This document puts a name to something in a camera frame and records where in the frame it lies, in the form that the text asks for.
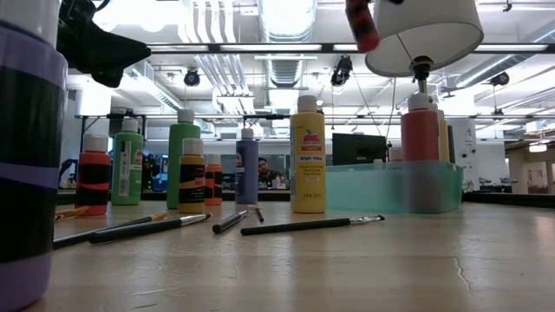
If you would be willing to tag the small red paint bottle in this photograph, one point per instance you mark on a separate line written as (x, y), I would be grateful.
(93, 173)

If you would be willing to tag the black background monitor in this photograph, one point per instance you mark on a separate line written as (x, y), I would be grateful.
(357, 149)

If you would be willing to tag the small ochre paint bottle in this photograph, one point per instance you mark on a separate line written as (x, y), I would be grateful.
(192, 182)

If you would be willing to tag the white cylindrical appliance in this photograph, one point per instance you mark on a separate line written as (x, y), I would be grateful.
(466, 147)

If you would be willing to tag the white shade chrome table lamp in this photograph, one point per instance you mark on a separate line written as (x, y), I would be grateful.
(446, 39)

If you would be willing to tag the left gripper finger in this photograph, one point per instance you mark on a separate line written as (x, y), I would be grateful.
(117, 50)

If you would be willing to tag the large green paint bottle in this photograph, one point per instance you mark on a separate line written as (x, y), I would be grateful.
(173, 182)

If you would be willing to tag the orange bristle paintbrush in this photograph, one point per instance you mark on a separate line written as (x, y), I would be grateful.
(259, 215)

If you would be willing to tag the dark paintbrush with yellow end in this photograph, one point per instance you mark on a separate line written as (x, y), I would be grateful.
(71, 241)

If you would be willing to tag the background black frame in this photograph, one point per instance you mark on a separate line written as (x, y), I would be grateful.
(269, 116)

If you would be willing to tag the green translucent plastic bin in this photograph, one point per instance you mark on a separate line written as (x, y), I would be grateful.
(368, 190)

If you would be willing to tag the black hanging camera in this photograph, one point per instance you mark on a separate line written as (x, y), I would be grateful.
(500, 79)
(342, 71)
(191, 78)

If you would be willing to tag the small purple paint bottle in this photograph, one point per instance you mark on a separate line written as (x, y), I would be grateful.
(30, 130)

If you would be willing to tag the large purple paint bottle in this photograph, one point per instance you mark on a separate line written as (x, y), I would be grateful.
(247, 173)

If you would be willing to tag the large pink paint bottle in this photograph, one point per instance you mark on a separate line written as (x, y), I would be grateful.
(419, 134)

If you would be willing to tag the large bright yellow paint bottle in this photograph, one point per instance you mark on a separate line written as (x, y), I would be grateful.
(308, 182)

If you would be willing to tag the small magenta paint bottle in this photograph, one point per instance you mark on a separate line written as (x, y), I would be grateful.
(362, 24)

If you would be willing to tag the light green labelled paint bottle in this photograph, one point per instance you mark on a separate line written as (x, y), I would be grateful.
(127, 173)

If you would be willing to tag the black overhead crossbar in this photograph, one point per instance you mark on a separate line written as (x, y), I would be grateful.
(327, 47)

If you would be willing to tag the large dark teal paint bottle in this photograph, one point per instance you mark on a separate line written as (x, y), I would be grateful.
(451, 145)

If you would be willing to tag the silver ceiling duct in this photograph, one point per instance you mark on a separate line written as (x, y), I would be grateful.
(286, 26)

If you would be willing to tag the small orange paint bottle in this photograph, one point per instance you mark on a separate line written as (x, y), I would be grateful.
(213, 182)

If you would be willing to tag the large yellow-orange paint bottle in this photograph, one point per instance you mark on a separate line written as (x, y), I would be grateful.
(443, 138)

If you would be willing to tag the person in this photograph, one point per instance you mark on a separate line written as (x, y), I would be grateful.
(265, 173)

